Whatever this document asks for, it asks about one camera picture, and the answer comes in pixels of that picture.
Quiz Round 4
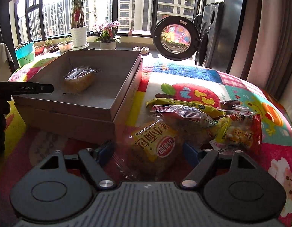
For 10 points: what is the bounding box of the long yellow snack packet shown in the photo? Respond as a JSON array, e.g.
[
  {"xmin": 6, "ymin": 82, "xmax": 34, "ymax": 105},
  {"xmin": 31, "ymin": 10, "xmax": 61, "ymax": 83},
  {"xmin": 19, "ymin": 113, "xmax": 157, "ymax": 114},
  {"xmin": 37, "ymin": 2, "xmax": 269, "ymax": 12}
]
[{"xmin": 145, "ymin": 98, "xmax": 226, "ymax": 119}]

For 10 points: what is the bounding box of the red small flower pot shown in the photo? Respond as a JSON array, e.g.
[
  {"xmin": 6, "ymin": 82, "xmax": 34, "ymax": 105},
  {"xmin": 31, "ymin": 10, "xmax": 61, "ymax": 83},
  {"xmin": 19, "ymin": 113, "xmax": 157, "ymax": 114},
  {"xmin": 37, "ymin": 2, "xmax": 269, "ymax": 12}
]
[{"xmin": 34, "ymin": 44, "xmax": 45, "ymax": 56}]

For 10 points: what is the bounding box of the red yellow popcorn snack bag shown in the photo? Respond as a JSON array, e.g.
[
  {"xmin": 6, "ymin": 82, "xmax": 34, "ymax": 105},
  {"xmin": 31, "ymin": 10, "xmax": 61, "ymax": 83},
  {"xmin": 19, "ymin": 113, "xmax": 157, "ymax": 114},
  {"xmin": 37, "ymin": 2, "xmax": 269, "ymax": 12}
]
[{"xmin": 209, "ymin": 114, "xmax": 262, "ymax": 155}]

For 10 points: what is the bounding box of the small round planter bowl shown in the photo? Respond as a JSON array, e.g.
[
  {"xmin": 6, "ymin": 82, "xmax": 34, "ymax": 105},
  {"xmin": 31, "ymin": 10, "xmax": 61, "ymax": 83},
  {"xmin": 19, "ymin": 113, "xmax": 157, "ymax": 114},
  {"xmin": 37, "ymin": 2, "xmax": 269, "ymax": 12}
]
[{"xmin": 57, "ymin": 40, "xmax": 73, "ymax": 52}]

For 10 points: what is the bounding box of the pair of white slippers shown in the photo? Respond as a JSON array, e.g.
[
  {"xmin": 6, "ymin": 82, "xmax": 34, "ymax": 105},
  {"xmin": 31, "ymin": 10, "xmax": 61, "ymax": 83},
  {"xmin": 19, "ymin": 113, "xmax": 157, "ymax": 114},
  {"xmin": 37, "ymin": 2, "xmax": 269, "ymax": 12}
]
[{"xmin": 132, "ymin": 46, "xmax": 150, "ymax": 55}]

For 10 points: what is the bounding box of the pink curtain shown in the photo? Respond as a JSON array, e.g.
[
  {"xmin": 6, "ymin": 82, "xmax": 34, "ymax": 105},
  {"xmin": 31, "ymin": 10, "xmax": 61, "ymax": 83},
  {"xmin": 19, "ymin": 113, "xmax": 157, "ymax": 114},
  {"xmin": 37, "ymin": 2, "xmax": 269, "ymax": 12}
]
[{"xmin": 229, "ymin": 0, "xmax": 292, "ymax": 100}]

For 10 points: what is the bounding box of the red clear snack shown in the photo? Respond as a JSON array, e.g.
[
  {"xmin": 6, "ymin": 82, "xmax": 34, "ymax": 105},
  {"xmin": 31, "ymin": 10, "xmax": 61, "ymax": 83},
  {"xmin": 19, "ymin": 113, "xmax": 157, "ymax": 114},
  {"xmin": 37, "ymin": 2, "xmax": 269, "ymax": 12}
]
[{"xmin": 150, "ymin": 105, "xmax": 218, "ymax": 128}]

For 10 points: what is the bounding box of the small brown snack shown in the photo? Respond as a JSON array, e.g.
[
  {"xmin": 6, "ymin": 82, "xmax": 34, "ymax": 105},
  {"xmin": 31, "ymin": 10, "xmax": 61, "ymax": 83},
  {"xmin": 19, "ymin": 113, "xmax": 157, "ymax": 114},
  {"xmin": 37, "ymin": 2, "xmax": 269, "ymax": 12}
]
[{"xmin": 219, "ymin": 100, "xmax": 240, "ymax": 110}]

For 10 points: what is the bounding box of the teal plastic basin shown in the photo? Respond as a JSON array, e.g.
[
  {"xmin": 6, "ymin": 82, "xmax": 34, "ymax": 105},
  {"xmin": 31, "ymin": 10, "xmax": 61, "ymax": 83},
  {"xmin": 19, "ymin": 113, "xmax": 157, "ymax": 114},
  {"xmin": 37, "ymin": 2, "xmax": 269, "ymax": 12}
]
[{"xmin": 15, "ymin": 42, "xmax": 34, "ymax": 59}]

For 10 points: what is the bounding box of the clear bread loaf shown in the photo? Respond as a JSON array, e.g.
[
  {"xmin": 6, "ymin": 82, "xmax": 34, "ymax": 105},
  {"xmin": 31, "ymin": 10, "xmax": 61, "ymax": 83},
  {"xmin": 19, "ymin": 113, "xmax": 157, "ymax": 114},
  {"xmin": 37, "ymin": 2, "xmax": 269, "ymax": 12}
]
[{"xmin": 63, "ymin": 66, "xmax": 101, "ymax": 93}]

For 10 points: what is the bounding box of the colourful cartoon bed blanket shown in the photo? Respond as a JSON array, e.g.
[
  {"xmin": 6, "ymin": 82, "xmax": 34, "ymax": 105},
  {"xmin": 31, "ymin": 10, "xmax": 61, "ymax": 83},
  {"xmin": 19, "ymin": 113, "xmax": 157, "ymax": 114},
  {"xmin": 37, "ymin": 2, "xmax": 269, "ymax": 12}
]
[{"xmin": 0, "ymin": 59, "xmax": 292, "ymax": 226}]

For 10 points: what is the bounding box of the green plastic bucket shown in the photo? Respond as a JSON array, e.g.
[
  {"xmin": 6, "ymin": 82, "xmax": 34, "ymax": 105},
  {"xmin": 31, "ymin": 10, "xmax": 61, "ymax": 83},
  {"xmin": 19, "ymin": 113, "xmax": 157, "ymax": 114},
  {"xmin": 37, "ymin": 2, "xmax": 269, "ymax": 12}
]
[{"xmin": 18, "ymin": 52, "xmax": 35, "ymax": 67}]

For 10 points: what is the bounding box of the tall bamboo in white pot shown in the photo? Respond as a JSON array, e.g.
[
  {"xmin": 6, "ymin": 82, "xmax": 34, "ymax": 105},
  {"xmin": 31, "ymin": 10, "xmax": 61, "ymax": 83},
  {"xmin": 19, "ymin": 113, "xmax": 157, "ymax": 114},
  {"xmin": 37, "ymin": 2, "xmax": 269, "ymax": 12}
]
[{"xmin": 70, "ymin": 0, "xmax": 87, "ymax": 48}]

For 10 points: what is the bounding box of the dark grey washing machine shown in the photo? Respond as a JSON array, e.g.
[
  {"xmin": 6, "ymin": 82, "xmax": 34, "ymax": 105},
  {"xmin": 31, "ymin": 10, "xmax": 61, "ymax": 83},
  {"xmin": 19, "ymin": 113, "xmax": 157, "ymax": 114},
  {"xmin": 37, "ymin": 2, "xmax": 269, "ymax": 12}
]
[{"xmin": 196, "ymin": 2, "xmax": 224, "ymax": 68}]

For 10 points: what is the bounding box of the round washing machine door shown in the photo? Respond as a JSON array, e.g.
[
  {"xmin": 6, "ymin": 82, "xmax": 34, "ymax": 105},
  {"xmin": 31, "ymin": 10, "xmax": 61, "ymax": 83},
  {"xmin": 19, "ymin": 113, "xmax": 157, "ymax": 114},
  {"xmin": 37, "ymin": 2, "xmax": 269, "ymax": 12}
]
[{"xmin": 152, "ymin": 15, "xmax": 201, "ymax": 61}]

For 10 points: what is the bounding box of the yellow small bread packet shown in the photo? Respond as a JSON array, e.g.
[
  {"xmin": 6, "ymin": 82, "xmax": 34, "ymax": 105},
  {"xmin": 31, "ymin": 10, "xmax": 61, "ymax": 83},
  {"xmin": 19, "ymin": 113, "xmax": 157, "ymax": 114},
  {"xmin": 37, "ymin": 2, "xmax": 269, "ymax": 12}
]
[{"xmin": 113, "ymin": 118, "xmax": 184, "ymax": 181}]

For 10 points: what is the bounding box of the brown cardboard box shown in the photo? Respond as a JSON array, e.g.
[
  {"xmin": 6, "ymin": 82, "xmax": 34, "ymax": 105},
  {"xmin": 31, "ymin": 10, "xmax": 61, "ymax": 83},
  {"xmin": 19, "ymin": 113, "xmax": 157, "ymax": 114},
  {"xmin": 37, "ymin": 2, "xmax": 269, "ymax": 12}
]
[{"xmin": 13, "ymin": 50, "xmax": 142, "ymax": 144}]

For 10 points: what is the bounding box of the pink flowering potted plant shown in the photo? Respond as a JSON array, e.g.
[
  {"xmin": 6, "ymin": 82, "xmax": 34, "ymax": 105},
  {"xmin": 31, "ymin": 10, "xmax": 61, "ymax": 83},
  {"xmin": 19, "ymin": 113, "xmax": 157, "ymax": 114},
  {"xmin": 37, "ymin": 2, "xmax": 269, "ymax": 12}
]
[{"xmin": 93, "ymin": 21, "xmax": 120, "ymax": 50}]

